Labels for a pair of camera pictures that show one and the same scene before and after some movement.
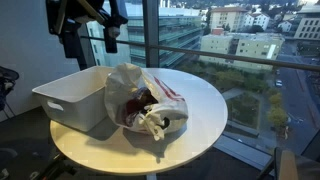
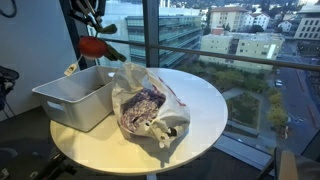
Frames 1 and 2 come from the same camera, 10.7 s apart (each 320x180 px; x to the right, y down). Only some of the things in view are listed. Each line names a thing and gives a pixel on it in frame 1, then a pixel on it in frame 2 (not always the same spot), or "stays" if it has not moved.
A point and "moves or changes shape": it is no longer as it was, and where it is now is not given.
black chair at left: x=8 y=78 stays
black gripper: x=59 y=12 to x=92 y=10
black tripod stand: x=59 y=164 stays
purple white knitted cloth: x=142 y=97 moves or changes shape
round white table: x=111 y=150 stays
